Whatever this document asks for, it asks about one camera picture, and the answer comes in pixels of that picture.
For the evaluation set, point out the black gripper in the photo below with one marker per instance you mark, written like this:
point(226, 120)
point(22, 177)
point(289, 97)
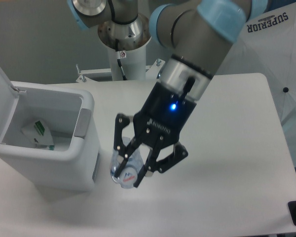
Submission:
point(162, 118)

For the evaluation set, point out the crushed clear plastic bottle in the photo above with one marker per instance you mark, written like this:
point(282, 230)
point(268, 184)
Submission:
point(129, 174)

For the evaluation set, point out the clear plastic wrapper bag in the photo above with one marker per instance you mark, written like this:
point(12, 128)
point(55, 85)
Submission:
point(39, 134)

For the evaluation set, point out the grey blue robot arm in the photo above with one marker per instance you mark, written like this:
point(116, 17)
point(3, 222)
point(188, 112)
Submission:
point(200, 33)

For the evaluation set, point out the white trash can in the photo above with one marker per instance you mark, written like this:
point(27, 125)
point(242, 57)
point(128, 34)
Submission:
point(69, 115)

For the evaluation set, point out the white superior umbrella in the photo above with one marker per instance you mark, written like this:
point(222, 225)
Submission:
point(267, 45)

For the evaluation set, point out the white metal base frame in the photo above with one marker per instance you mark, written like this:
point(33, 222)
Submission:
point(152, 72)

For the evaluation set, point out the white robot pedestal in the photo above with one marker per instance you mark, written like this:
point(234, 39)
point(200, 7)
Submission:
point(127, 61)

